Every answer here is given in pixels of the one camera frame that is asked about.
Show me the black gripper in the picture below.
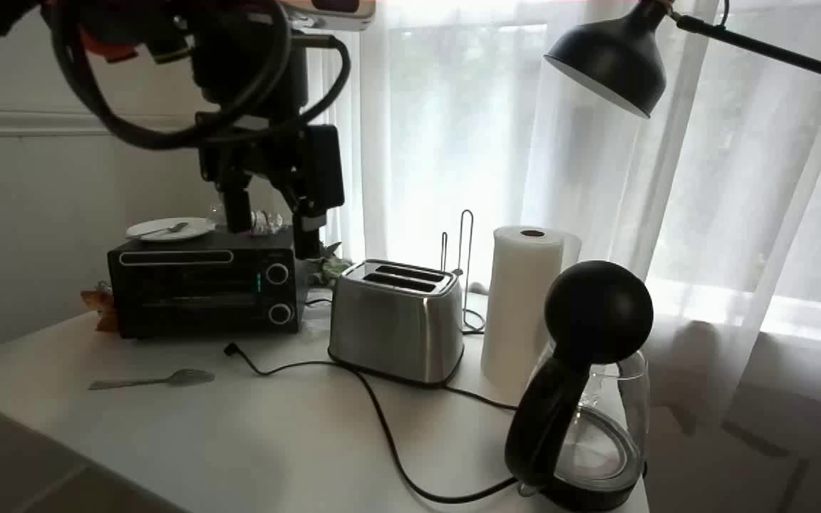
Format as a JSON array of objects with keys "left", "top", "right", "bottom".
[{"left": 193, "top": 121, "right": 331, "bottom": 263}]

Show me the oven timer knob white rim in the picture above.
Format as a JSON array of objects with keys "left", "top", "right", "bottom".
[{"left": 264, "top": 297, "right": 298, "bottom": 332}]

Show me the oven temperature knob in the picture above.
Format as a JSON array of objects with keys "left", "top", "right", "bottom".
[{"left": 262, "top": 259, "right": 292, "bottom": 292}]

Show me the black toaster oven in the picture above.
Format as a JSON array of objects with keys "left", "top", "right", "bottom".
[{"left": 106, "top": 225, "right": 311, "bottom": 341}]

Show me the small green plant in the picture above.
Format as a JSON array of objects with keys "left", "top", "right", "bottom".
[{"left": 307, "top": 236, "right": 355, "bottom": 287}]

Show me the white plate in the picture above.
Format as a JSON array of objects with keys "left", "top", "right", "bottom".
[{"left": 121, "top": 213, "right": 220, "bottom": 246}]

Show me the silver two-slot toaster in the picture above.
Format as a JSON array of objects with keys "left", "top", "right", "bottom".
[{"left": 324, "top": 257, "right": 468, "bottom": 391}]

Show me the grey metal spoon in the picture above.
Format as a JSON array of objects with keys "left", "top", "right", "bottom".
[{"left": 84, "top": 366, "right": 220, "bottom": 394}]

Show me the orange leaf decoration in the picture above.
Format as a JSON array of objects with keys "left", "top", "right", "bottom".
[{"left": 77, "top": 282, "right": 126, "bottom": 339}]

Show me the white paper towel roll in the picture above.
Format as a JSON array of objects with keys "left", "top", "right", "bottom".
[{"left": 479, "top": 222, "right": 585, "bottom": 394}]

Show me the black coffee maker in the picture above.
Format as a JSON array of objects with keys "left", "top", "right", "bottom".
[{"left": 500, "top": 259, "right": 656, "bottom": 513}]

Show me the black desk lamp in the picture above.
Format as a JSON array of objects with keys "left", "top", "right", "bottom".
[{"left": 542, "top": 0, "right": 821, "bottom": 122}]

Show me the white sheer curtain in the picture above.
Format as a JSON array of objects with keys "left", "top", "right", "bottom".
[{"left": 284, "top": 0, "right": 821, "bottom": 513}]

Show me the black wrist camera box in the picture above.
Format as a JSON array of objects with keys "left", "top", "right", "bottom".
[{"left": 295, "top": 122, "right": 348, "bottom": 213}]

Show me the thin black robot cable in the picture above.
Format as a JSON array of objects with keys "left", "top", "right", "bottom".
[{"left": 287, "top": 31, "right": 354, "bottom": 132}]

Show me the metal wire holder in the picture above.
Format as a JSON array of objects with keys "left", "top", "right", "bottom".
[{"left": 436, "top": 205, "right": 489, "bottom": 339}]

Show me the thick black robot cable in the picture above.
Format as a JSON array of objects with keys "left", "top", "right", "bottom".
[{"left": 44, "top": 0, "right": 295, "bottom": 155}]

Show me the black power cable with plug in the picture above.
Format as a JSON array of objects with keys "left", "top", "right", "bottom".
[{"left": 220, "top": 339, "right": 523, "bottom": 507}]

